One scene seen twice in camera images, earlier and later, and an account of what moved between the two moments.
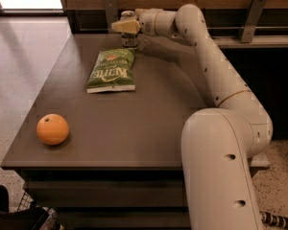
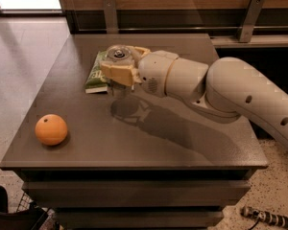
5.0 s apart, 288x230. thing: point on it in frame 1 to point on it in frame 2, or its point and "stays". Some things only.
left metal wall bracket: x=111 y=11 stays
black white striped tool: x=276 y=220 stays
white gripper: x=147 y=22 to x=154 y=71
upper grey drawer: x=109 y=194 stays
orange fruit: x=52 y=128 stays
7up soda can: x=129 y=40 to x=119 y=56
